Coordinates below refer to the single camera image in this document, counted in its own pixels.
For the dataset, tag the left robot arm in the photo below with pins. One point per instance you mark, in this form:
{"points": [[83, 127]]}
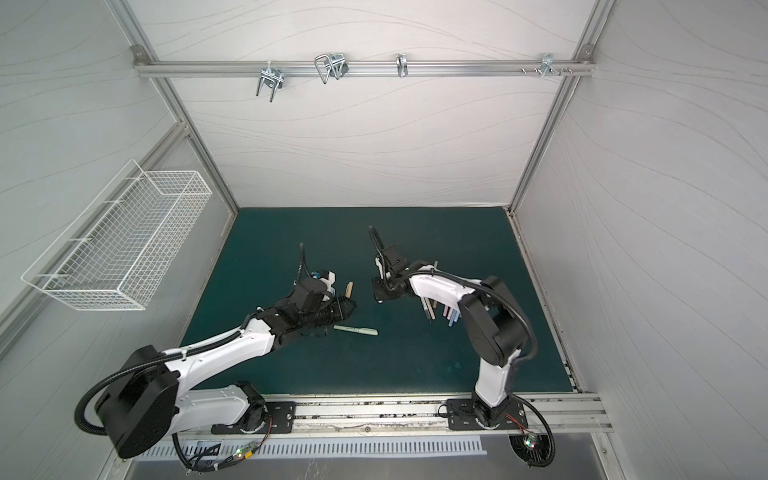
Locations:
{"points": [[157, 393]]}

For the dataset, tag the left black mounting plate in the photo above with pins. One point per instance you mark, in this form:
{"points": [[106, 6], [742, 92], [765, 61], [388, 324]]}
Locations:
{"points": [[278, 417]]}

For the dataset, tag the white slotted cable duct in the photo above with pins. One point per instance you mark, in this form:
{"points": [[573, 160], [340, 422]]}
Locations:
{"points": [[330, 447]]}

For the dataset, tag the yellow beige pen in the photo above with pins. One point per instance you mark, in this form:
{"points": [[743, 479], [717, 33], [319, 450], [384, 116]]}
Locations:
{"points": [[428, 309]]}

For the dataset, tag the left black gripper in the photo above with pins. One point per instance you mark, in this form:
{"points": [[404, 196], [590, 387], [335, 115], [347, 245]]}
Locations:
{"points": [[341, 306]]}

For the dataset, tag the metal U-bolt clamp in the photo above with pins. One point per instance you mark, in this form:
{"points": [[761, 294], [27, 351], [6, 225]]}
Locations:
{"points": [[271, 79]]}

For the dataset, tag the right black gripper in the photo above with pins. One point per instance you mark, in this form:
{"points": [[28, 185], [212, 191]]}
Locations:
{"points": [[389, 275]]}

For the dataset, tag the black mounting plate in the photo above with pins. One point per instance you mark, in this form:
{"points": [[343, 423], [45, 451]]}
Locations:
{"points": [[278, 417], [465, 414]]}

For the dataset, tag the metal hook bracket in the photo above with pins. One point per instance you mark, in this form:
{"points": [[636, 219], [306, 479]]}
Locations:
{"points": [[547, 68]]}

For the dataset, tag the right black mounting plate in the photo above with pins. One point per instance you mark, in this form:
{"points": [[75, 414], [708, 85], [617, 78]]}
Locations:
{"points": [[465, 414]]}

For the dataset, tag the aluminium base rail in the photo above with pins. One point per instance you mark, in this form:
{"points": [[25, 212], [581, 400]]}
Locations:
{"points": [[387, 415]]}

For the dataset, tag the white wire basket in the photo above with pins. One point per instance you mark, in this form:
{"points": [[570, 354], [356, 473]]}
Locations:
{"points": [[114, 255]]}

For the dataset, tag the green table mat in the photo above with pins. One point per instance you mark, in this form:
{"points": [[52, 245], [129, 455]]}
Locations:
{"points": [[258, 265]]}

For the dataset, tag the light green pen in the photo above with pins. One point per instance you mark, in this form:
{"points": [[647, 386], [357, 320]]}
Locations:
{"points": [[357, 330]]}

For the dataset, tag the small metal bracket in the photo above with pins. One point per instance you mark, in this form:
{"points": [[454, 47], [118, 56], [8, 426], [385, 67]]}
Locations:
{"points": [[401, 65]]}

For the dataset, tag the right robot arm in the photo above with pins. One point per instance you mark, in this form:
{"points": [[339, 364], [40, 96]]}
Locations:
{"points": [[499, 331]]}

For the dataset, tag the aluminium crossbar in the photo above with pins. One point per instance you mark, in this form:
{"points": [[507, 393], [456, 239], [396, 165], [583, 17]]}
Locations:
{"points": [[357, 68]]}

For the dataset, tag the metal U-bolt hook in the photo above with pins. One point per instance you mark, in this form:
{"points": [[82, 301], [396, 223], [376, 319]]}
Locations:
{"points": [[331, 66]]}

